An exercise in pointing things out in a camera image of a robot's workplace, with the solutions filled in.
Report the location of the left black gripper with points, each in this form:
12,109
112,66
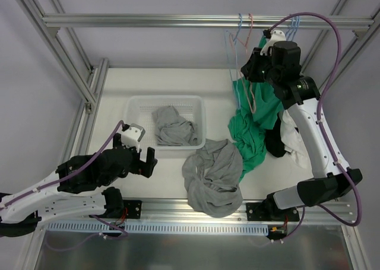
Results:
139,164

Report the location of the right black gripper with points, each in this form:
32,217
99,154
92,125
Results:
251,67

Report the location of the light blue hanger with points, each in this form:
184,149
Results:
230,41

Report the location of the grey tank top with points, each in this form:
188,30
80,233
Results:
173,130
211,178

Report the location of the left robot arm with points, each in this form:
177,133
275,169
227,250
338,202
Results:
79,187

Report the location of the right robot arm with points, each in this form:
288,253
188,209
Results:
332,176

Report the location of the green tank top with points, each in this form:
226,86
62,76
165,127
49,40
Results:
257,109

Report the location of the black tank top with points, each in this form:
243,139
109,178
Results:
273,142

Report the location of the white tank top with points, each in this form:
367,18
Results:
293,142

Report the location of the white plastic basket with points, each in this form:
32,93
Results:
139,109

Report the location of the blue hangers on right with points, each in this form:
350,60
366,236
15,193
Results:
292,30

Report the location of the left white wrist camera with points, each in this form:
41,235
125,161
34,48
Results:
132,135

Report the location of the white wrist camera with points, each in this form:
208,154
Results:
271,37
132,135

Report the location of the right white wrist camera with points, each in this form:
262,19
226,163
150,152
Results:
271,37

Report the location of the aluminium hanging rail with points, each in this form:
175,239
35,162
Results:
307,21

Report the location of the left aluminium frame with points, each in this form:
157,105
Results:
90,85

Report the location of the aluminium frame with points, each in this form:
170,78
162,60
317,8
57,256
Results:
90,85
351,105

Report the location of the white slotted cable duct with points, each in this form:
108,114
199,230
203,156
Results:
161,228

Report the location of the right aluminium frame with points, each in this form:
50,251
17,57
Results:
351,105

